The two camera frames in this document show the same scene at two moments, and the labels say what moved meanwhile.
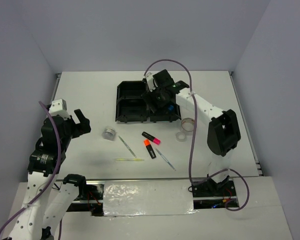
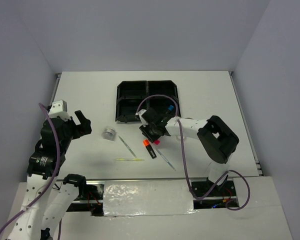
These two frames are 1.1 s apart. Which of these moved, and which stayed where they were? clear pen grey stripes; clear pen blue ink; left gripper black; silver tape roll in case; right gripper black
Moved: right gripper black
Stayed: left gripper black; silver tape roll in case; clear pen blue ink; clear pen grey stripes
